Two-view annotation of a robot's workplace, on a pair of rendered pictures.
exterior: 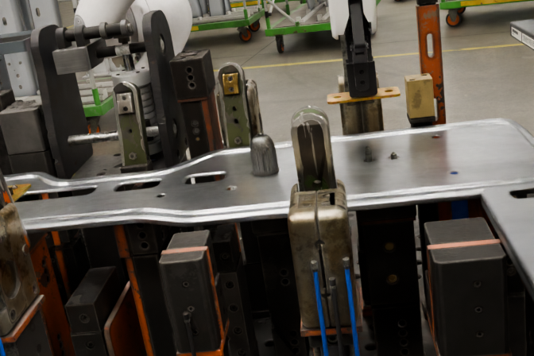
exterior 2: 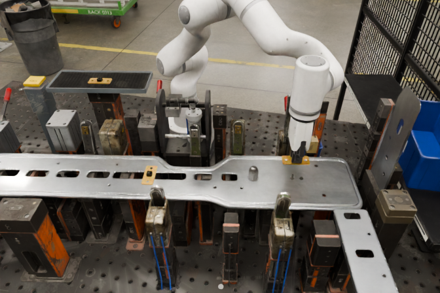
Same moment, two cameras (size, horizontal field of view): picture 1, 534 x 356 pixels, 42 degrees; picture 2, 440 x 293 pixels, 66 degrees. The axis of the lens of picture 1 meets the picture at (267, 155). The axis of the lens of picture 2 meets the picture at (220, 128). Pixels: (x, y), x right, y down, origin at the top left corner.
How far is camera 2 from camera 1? 0.55 m
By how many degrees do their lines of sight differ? 20
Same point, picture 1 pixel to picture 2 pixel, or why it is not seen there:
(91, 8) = (167, 59)
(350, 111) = (283, 145)
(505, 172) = (342, 199)
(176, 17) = (202, 60)
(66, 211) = (179, 191)
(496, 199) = (339, 217)
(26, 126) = (149, 133)
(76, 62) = (175, 114)
